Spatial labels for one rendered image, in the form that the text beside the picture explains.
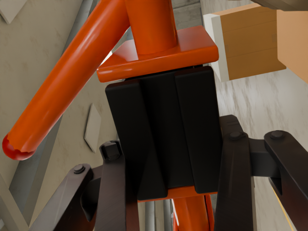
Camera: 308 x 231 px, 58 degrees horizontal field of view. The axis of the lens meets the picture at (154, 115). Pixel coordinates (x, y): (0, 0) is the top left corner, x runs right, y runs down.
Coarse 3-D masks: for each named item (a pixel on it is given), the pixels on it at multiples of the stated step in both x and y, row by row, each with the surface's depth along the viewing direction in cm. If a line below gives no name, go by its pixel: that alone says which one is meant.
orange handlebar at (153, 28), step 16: (128, 0) 13; (144, 0) 13; (160, 0) 13; (128, 16) 14; (144, 16) 13; (160, 16) 13; (144, 32) 14; (160, 32) 13; (176, 32) 18; (144, 48) 14; (160, 48) 14; (176, 208) 18; (192, 208) 18; (208, 208) 21; (176, 224) 20; (192, 224) 18; (208, 224) 19
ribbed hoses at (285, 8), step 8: (256, 0) 11; (264, 0) 10; (272, 0) 9; (280, 0) 9; (288, 0) 9; (296, 0) 9; (304, 0) 8; (272, 8) 11; (280, 8) 10; (288, 8) 10; (296, 8) 9; (304, 8) 9
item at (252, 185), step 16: (224, 144) 13; (240, 144) 13; (224, 160) 12; (240, 160) 12; (224, 176) 11; (240, 176) 11; (224, 192) 10; (240, 192) 10; (224, 208) 10; (240, 208) 9; (224, 224) 9; (240, 224) 9; (256, 224) 11
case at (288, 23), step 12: (288, 12) 30; (300, 12) 27; (288, 24) 31; (300, 24) 27; (288, 36) 31; (300, 36) 28; (288, 48) 32; (300, 48) 28; (288, 60) 32; (300, 60) 29; (300, 72) 29
